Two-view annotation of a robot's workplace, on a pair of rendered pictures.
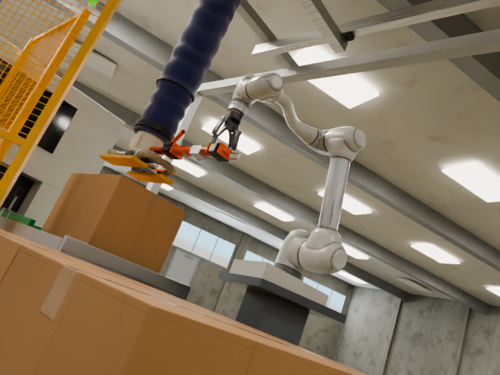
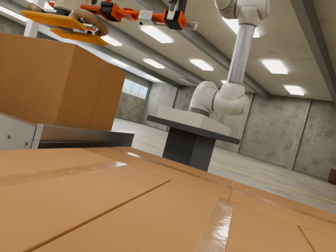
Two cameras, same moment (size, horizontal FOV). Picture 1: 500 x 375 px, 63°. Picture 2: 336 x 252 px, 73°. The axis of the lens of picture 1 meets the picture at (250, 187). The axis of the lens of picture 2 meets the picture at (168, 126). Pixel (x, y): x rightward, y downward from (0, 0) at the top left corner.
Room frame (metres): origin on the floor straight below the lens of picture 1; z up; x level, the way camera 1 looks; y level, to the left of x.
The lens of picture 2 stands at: (0.75, 0.58, 0.73)
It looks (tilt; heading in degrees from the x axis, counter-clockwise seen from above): 1 degrees down; 333
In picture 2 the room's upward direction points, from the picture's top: 15 degrees clockwise
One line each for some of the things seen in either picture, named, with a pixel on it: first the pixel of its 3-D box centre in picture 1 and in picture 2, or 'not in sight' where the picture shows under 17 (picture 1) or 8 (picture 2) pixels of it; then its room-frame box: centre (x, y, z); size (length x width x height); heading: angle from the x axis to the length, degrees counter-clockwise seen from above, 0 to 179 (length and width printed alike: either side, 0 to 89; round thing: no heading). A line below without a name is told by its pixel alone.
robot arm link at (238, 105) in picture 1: (237, 109); not in sight; (1.74, 0.19, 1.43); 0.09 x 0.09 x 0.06
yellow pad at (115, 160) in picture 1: (123, 158); (53, 17); (2.09, 0.68, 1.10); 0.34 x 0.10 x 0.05; 45
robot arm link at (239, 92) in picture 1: (248, 89); not in sight; (1.73, 0.18, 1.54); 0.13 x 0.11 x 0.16; 33
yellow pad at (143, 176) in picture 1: (150, 175); (79, 34); (2.23, 0.55, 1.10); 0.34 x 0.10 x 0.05; 45
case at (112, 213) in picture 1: (109, 225); (52, 88); (2.16, 0.61, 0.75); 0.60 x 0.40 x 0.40; 41
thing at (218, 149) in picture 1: (218, 151); (174, 19); (1.73, 0.19, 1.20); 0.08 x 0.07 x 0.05; 45
